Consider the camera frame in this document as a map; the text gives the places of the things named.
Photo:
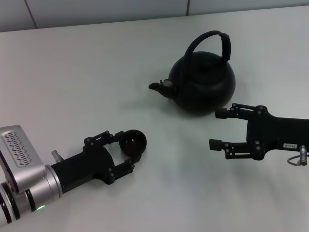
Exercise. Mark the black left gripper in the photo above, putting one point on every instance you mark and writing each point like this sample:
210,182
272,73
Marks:
84,166

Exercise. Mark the small dark teacup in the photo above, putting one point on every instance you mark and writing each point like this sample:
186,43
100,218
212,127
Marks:
132,142

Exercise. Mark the black round teapot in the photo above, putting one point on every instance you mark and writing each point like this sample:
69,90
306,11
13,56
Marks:
205,84

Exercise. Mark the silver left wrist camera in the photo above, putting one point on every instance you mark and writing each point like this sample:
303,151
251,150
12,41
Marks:
17,149

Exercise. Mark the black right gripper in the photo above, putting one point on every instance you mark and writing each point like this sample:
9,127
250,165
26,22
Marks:
272,133

